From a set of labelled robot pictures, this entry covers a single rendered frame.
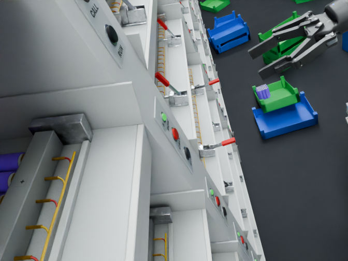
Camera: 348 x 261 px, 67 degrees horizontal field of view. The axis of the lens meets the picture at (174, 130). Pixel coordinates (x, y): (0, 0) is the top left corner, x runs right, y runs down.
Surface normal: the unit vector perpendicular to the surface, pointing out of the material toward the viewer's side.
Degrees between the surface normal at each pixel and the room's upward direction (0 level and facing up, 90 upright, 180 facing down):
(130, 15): 90
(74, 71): 90
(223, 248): 90
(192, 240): 17
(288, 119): 0
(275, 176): 0
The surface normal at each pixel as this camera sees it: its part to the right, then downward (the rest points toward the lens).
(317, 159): -0.40, -0.64
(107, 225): -0.12, -0.70
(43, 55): 0.03, 0.71
